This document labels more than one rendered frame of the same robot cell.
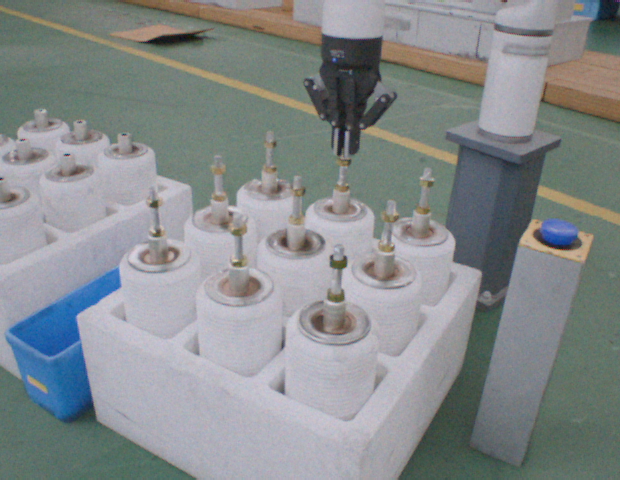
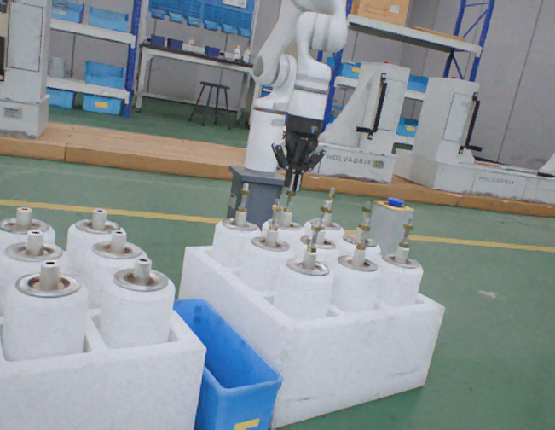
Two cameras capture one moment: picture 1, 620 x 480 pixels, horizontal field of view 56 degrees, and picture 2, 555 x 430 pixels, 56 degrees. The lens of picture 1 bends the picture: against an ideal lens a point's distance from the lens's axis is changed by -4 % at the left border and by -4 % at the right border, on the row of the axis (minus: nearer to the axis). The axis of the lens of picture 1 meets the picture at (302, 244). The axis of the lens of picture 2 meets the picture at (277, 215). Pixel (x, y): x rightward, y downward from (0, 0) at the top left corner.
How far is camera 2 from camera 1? 1.04 m
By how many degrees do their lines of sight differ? 64
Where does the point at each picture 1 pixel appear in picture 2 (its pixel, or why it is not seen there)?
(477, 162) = (261, 190)
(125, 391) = (315, 373)
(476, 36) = not seen: outside the picture
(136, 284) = (326, 284)
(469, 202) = (256, 216)
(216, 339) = (371, 294)
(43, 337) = (206, 395)
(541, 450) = not seen: hidden behind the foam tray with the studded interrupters
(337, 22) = (317, 110)
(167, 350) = (350, 317)
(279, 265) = (333, 253)
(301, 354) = (413, 276)
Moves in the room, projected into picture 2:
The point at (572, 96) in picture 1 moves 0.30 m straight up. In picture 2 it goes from (89, 154) to (95, 95)
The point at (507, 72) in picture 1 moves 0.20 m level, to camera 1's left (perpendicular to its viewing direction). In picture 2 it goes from (274, 136) to (238, 136)
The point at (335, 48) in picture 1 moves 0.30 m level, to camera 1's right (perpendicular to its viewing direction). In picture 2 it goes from (314, 125) to (355, 127)
